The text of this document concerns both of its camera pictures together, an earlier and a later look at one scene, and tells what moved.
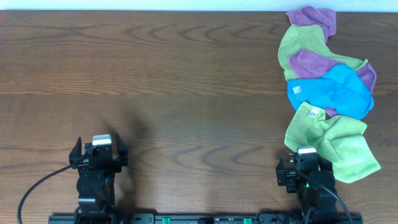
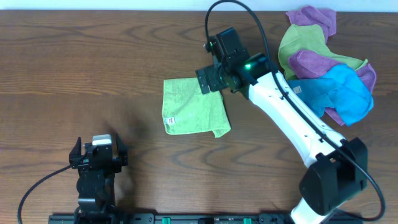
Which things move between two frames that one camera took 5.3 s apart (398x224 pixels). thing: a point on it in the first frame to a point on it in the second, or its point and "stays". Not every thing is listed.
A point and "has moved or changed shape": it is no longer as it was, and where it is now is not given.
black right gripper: x=303 y=169 to x=208 y=78
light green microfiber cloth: x=340 y=140 has moved or changed shape
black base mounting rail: x=204 y=219 stays
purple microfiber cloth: x=308 y=65 stays
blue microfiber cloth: x=342 y=91 stays
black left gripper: x=98 y=161 stays
